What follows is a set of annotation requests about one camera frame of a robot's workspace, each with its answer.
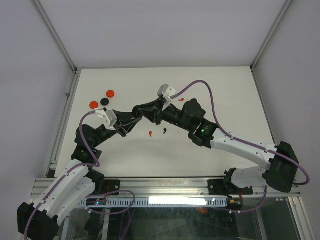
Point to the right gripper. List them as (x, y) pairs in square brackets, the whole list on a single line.
[(156, 116)]

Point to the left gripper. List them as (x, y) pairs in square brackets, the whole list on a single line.
[(125, 121)]

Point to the black case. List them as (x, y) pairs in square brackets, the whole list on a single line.
[(138, 111), (104, 101)]

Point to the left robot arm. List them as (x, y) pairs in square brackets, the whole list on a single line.
[(41, 219)]

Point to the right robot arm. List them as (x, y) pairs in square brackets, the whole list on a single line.
[(276, 165)]

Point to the red case upper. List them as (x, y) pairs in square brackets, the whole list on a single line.
[(110, 93)]

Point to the red case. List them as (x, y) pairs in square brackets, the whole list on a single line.
[(110, 93), (94, 105)]

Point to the red case lower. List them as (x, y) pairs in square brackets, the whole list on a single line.
[(94, 105)]

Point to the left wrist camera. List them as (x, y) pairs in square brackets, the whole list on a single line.
[(108, 118)]

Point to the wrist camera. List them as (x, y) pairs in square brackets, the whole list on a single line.
[(167, 92), (108, 118)]

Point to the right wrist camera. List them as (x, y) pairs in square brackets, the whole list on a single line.
[(167, 92)]

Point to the aluminium mounting rail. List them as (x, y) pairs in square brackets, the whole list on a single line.
[(176, 186)]

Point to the slotted cable duct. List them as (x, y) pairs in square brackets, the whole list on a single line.
[(154, 202)]

